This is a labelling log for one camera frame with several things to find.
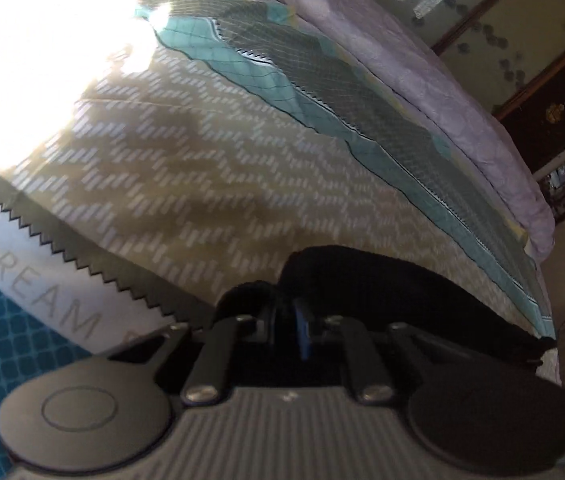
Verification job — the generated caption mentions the black pants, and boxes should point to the black pants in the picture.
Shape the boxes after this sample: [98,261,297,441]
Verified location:
[212,244,558,368]

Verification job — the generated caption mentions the dark wooden door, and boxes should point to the dark wooden door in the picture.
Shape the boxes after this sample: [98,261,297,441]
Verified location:
[495,25,565,183]

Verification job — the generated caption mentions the patterned teal and beige bedspread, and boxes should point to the patterned teal and beige bedspread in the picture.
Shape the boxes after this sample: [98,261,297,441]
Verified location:
[0,0,561,480]

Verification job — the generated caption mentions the wooden wardrobe with glass doors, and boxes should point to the wooden wardrobe with glass doors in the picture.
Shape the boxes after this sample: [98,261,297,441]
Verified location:
[363,0,565,121]

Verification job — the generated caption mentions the lilac floral quilt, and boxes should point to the lilac floral quilt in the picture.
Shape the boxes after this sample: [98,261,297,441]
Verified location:
[152,0,556,262]

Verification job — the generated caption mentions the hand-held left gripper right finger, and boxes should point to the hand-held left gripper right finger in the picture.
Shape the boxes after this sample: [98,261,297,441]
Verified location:
[293,301,449,406]

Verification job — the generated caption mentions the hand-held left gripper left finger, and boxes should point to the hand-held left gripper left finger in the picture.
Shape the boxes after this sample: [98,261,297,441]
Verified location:
[106,299,292,406]

